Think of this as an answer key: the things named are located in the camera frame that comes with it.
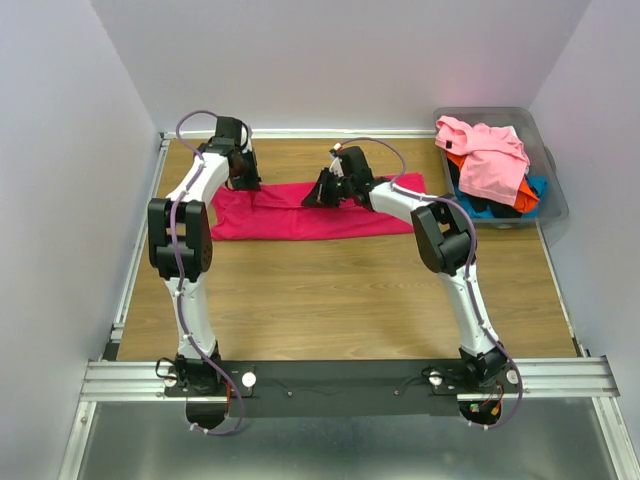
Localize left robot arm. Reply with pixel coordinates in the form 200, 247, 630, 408
147, 110, 261, 396

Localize light pink t-shirt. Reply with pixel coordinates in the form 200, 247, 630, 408
436, 115, 530, 207

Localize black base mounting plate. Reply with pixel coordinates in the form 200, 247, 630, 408
156, 358, 519, 424

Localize black t-shirt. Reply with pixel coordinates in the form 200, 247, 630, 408
447, 160, 522, 219

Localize magenta t-shirt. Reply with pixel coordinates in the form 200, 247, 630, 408
211, 182, 413, 241

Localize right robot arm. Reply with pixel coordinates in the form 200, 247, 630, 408
302, 144, 509, 387

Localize teal t-shirt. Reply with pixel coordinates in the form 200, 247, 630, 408
452, 174, 549, 220

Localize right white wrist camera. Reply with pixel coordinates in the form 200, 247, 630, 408
329, 143, 344, 177

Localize orange t-shirt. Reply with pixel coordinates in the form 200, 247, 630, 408
446, 155, 547, 218

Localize aluminium front rail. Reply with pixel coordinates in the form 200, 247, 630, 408
80, 357, 620, 402

